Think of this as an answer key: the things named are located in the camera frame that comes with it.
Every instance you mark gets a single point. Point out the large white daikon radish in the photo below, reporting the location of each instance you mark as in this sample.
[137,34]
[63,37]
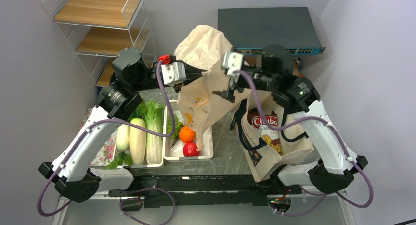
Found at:
[137,138]

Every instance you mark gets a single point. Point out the white plastic basket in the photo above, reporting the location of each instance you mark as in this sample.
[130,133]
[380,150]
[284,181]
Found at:
[153,120]
[174,152]

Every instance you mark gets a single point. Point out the right white plastic basket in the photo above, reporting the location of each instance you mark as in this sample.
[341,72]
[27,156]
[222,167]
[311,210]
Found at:
[174,152]

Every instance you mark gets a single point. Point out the orange plastic grocery bag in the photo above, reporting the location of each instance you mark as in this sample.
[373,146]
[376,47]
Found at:
[203,48]

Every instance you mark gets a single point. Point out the red chips snack bag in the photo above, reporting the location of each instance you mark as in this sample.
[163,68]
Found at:
[271,137]

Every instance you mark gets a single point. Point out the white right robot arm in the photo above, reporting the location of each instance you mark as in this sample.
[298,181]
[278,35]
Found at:
[298,97]

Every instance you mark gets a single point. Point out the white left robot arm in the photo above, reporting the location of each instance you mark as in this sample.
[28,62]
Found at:
[70,172]

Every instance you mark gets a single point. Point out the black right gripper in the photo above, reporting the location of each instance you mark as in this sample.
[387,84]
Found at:
[229,93]

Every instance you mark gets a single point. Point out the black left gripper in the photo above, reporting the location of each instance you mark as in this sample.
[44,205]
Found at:
[192,73]

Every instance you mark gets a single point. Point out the white wire wooden shelf rack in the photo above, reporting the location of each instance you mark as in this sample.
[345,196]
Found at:
[96,31]

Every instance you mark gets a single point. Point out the left white plastic basket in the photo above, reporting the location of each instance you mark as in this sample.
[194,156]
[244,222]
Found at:
[153,120]

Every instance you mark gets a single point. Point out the dark grey network switch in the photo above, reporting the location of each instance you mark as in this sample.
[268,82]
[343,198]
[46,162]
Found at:
[251,29]

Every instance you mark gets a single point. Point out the red pepper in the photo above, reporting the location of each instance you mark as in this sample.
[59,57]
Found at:
[190,150]

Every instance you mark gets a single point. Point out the beige canvas tote bag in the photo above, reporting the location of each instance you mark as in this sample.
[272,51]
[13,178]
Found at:
[261,158]

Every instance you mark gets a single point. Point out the orange fruit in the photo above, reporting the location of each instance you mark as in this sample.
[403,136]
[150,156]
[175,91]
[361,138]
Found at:
[187,135]

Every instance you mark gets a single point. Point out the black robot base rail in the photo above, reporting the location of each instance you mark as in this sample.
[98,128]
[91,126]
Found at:
[201,190]

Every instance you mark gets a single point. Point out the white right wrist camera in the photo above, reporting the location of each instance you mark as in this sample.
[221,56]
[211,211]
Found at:
[232,63]

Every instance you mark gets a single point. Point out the floral pattern tray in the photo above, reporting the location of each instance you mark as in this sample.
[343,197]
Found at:
[106,153]

